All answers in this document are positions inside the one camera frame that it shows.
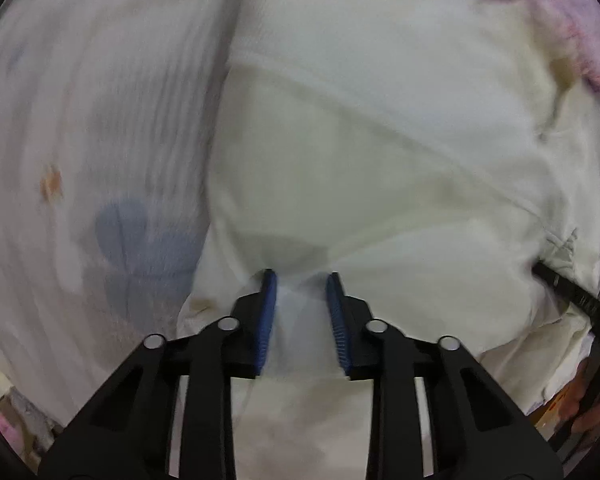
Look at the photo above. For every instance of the printed white bed sheet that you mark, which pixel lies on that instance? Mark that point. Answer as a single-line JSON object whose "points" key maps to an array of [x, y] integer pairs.
{"points": [[105, 110]]}

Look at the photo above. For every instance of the pink purple fluffy blanket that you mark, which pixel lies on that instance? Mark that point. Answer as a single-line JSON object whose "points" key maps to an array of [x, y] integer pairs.
{"points": [[570, 20]]}

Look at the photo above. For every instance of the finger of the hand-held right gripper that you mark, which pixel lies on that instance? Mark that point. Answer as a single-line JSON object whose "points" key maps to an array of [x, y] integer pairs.
{"points": [[575, 297]]}

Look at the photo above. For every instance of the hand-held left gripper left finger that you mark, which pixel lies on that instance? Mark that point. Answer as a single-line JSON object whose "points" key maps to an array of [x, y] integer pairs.
{"points": [[266, 320]]}

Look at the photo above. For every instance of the pink fabric bundle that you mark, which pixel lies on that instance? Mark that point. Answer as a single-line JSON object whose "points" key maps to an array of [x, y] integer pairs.
{"points": [[5, 425]]}

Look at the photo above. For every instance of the cream white garment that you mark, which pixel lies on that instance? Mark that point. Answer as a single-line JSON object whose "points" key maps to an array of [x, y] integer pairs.
{"points": [[380, 160]]}

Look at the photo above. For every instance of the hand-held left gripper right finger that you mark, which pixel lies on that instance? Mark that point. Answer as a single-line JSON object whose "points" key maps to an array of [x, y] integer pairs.
{"points": [[338, 320]]}

